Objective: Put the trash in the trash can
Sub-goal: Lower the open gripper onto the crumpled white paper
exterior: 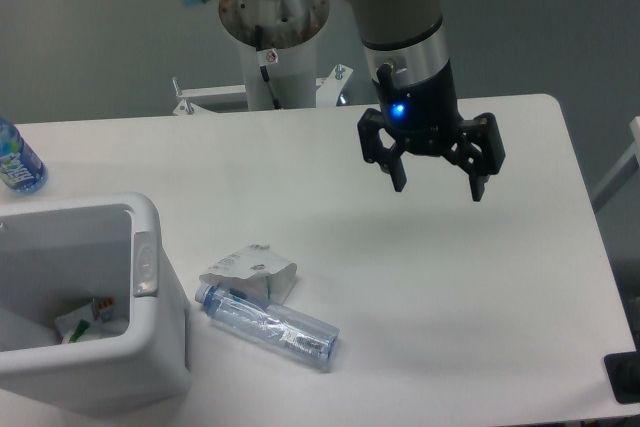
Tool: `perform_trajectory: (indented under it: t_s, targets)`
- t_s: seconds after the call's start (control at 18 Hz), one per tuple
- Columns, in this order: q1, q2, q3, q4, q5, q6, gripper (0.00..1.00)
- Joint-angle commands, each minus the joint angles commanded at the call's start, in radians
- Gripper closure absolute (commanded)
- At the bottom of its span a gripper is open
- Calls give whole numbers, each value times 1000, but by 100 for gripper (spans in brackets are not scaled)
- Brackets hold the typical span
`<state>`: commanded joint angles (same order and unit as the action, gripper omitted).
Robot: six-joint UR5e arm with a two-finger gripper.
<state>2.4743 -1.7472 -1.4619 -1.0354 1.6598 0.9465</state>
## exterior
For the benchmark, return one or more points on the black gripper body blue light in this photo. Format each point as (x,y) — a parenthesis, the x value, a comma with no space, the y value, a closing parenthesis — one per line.
(421,117)

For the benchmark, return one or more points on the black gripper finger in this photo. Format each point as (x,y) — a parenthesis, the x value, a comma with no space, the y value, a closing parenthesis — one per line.
(477,149)
(374,151)

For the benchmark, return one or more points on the white paper bag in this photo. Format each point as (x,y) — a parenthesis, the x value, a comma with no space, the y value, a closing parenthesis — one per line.
(255,270)

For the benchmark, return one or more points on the crushed clear plastic bottle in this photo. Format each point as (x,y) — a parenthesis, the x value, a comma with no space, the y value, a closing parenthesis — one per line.
(279,327)

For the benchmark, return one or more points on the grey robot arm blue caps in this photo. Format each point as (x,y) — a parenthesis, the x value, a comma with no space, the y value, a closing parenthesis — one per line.
(410,68)

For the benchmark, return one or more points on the green white trash in can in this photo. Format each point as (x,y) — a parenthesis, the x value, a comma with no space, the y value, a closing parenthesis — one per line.
(95,320)

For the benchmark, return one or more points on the white plastic trash can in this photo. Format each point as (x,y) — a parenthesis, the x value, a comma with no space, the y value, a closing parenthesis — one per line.
(58,255)

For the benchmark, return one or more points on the black table clamp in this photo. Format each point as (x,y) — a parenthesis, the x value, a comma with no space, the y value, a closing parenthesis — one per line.
(623,373)

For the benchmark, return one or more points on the blue labelled water bottle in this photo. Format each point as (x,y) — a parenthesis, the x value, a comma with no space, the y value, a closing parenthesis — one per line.
(22,170)

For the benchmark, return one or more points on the white frame at right edge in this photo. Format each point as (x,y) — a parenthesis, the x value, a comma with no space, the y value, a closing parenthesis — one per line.
(620,172)

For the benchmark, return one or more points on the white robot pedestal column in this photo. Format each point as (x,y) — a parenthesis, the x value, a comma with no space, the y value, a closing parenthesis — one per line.
(282,34)

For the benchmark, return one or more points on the white metal base frame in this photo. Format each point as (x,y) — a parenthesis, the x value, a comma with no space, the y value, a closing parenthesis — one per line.
(265,89)

